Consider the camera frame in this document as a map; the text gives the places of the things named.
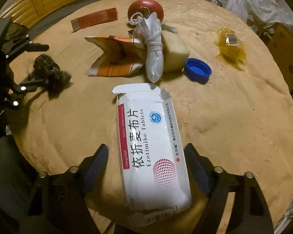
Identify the yellow plastic wrapper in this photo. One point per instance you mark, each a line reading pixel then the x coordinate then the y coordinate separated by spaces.
pixel 230 51

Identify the dark furry scrunchie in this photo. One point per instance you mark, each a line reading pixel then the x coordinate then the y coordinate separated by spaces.
pixel 56 78

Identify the wooden headboard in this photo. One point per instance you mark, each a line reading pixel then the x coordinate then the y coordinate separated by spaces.
pixel 46 0

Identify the orange and white carton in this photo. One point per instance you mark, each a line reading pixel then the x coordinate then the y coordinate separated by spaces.
pixel 112 68

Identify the flat red box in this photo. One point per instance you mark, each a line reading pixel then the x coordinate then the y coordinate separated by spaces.
pixel 95 19

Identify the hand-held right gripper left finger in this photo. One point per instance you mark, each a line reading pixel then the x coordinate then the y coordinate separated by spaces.
pixel 97 165

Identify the white medicine box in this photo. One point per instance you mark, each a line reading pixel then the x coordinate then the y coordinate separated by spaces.
pixel 149 156

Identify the blue bottle cap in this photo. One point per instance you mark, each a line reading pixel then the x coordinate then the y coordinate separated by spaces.
pixel 197 69

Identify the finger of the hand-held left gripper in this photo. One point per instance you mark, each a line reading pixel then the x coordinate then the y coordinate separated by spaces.
pixel 24 87
pixel 36 46

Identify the beige sponge block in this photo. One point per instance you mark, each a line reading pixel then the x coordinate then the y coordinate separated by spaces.
pixel 175 51

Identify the wooden dresser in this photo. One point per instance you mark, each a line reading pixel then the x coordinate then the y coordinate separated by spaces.
pixel 285 53

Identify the red apple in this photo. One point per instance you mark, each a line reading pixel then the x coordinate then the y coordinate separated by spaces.
pixel 149 7

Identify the white tied cloth bundle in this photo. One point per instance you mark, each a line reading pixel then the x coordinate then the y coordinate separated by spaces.
pixel 153 58

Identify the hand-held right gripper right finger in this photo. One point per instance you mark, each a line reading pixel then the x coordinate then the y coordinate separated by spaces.
pixel 197 165

